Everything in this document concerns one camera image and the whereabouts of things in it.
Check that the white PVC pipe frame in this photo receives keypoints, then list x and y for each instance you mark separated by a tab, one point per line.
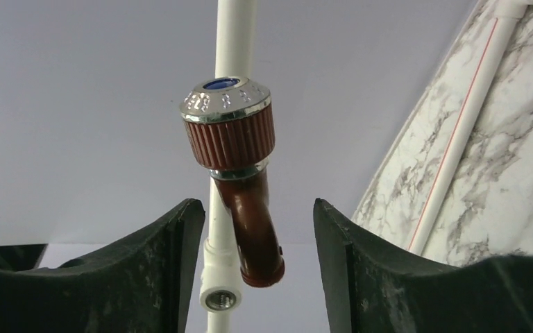
221	278

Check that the brown water faucet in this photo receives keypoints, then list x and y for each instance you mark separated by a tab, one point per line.
229	123

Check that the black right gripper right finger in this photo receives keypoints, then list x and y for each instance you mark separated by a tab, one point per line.
371	285

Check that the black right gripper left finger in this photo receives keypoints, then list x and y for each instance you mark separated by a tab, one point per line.
140	283

